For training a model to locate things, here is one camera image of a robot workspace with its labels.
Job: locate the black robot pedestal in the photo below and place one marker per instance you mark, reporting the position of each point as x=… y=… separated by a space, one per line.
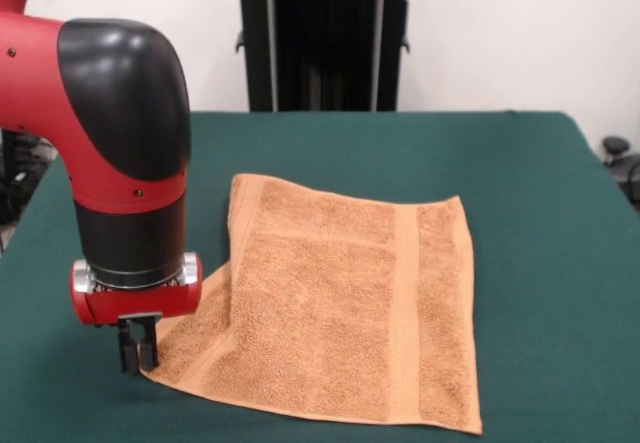
x=325 y=53

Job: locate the black round knob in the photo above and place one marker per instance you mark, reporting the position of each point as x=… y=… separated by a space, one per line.
x=616 y=144

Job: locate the orange terry towel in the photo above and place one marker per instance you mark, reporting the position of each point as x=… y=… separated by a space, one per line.
x=325 y=303

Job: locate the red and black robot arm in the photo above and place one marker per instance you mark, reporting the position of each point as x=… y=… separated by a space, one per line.
x=125 y=113

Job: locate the black electronics box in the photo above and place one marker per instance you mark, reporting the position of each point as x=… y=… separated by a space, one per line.
x=7 y=183

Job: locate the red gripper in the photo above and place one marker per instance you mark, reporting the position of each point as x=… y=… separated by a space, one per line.
x=140 y=303

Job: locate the dark green table cloth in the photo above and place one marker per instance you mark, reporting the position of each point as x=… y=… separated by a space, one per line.
x=525 y=313

